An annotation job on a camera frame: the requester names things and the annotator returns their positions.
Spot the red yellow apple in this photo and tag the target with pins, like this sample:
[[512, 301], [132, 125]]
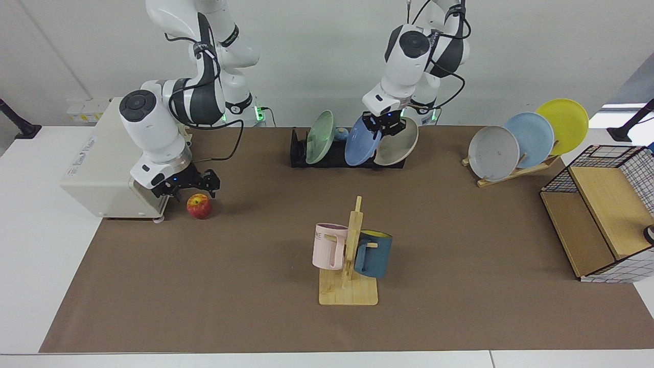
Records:
[[199, 208]]

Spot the beige plate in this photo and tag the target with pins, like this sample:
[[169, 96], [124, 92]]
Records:
[[401, 145]]

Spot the pale green plate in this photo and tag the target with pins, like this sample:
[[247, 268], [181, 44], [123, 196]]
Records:
[[321, 138]]

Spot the black dish rack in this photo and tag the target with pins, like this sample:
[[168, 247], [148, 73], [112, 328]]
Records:
[[299, 153]]

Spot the grey plate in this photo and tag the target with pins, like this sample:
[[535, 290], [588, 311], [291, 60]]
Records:
[[493, 153]]

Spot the light blue plate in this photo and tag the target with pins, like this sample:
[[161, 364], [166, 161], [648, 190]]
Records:
[[534, 135]]

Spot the wooden plate rack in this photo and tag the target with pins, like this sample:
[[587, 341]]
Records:
[[531, 166]]

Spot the yellow plate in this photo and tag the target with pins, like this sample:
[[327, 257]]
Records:
[[564, 122]]

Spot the small blue round thing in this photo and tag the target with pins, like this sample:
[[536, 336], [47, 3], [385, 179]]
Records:
[[341, 134]]

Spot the pale toaster oven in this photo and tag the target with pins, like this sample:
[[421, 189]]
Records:
[[102, 163]]

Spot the white outlet strip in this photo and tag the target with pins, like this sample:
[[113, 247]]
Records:
[[84, 112]]

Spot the teal cup yellow inside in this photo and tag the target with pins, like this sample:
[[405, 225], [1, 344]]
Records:
[[375, 258]]

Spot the pink cup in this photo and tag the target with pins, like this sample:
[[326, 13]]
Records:
[[327, 250]]

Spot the brown table cloth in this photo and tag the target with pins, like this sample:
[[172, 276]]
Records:
[[460, 255]]

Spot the wooden cup stand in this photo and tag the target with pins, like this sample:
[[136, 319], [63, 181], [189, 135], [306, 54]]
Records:
[[347, 294]]

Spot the black clamp stand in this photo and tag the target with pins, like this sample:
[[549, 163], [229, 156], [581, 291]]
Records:
[[621, 134], [23, 130]]

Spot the small black round thing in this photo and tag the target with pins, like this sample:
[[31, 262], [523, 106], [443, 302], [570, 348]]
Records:
[[650, 234]]

